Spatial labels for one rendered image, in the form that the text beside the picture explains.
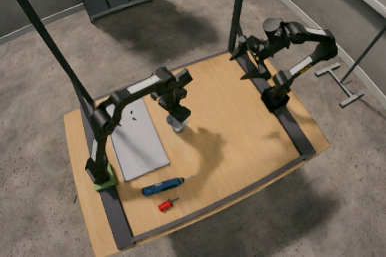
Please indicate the red stubby screwdriver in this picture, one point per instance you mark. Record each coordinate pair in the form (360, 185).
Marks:
(165, 205)

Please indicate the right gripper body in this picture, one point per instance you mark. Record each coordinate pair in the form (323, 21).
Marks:
(181, 113)

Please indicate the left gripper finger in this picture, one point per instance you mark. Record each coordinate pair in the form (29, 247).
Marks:
(251, 75)
(240, 51)

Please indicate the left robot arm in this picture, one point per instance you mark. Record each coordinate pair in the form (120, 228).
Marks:
(275, 31)

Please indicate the grey metal bracket with holes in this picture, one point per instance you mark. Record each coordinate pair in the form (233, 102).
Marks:
(174, 123)

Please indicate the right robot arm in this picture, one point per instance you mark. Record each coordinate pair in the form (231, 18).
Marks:
(161, 81)

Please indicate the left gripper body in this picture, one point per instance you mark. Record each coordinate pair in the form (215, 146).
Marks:
(263, 70)

